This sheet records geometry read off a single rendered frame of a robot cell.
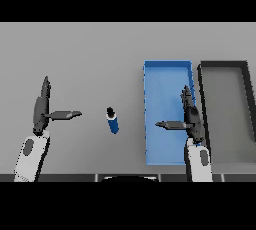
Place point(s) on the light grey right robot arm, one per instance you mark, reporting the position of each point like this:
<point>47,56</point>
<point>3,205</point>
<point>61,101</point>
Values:
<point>198,161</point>

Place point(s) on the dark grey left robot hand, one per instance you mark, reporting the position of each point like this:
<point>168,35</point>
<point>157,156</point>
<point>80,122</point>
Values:
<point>40,110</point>

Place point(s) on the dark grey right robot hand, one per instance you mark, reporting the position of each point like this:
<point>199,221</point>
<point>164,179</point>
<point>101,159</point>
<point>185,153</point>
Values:
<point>191,117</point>

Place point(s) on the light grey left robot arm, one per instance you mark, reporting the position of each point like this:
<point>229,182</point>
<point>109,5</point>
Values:
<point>30,158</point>

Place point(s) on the dark grey bin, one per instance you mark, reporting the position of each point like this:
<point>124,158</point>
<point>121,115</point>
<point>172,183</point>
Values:
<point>230,114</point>

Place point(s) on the blue pipe with dark end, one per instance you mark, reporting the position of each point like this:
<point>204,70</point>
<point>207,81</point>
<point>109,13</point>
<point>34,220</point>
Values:
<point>112,121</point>

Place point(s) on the blue bin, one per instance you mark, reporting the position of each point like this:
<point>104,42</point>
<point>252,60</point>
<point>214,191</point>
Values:
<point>166,114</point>

